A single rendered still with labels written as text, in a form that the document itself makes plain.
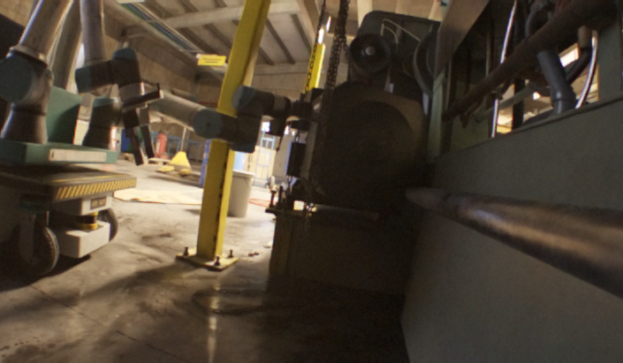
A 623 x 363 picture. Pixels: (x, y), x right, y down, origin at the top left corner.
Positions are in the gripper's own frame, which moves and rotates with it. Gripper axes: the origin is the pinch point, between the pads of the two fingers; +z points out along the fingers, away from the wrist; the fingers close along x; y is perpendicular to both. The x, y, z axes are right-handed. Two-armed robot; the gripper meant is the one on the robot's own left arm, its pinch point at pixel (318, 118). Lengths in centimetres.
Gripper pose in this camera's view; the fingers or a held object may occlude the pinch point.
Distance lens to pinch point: 116.7
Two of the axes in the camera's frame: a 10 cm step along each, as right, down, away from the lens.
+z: 7.4, 1.2, 6.6
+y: 1.7, -9.9, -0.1
